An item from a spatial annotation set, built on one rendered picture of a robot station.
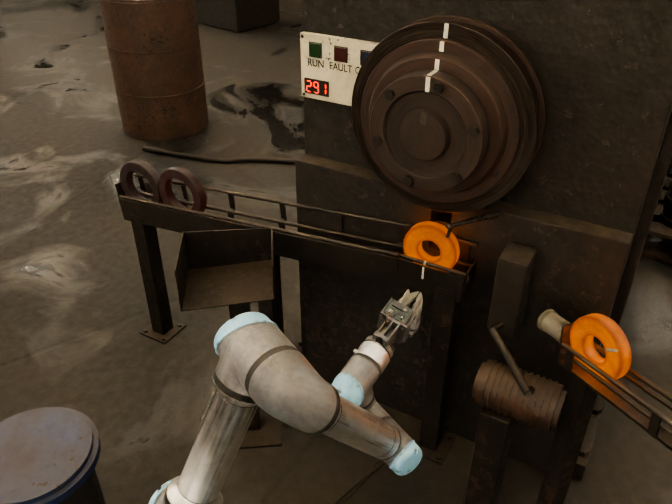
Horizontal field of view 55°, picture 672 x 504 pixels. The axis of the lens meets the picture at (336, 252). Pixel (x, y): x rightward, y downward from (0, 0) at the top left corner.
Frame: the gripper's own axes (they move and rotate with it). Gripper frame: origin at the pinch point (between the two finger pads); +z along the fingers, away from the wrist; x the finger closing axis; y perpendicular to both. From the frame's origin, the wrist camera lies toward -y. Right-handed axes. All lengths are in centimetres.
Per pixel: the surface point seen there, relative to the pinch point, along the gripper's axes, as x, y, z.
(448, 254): 0.5, -3.9, 20.7
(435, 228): 6.4, 1.6, 21.9
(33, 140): 300, -169, 83
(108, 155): 241, -157, 94
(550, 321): -30.4, -0.9, 14.3
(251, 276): 48, -25, -5
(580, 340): -38.0, 3.3, 10.0
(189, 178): 88, -23, 14
